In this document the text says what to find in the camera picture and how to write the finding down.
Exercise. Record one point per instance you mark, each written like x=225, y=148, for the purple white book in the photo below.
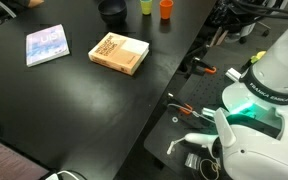
x=45, y=45

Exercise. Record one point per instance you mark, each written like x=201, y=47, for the yellow-green plastic cup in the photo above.
x=146, y=6

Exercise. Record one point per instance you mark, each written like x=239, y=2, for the rubber band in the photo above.
x=209, y=165

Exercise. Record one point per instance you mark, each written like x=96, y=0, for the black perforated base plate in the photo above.
x=199, y=91

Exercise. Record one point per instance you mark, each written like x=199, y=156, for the white bracket block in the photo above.
x=233, y=74

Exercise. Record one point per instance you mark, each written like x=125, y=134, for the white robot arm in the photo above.
x=248, y=153

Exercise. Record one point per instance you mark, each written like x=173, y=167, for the person's hand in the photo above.
x=34, y=3

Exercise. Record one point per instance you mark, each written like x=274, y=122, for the orange plastic cup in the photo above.
x=165, y=8

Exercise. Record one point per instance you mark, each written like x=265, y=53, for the black orange clamp lower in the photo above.
x=177, y=103

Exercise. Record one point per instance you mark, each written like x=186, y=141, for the orange hardcover book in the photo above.
x=119, y=52

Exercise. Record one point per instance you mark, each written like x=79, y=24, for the black bowl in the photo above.
x=113, y=11

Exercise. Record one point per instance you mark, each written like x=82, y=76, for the small plastic bag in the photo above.
x=192, y=161

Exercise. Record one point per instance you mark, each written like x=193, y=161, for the laptop computer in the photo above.
x=16, y=165

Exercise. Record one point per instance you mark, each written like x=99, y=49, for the black orange clamp upper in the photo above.
x=201, y=67

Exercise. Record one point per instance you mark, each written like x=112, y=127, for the black orange clamp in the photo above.
x=201, y=67
x=177, y=103

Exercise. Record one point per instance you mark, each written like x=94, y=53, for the office chair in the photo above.
x=235, y=22

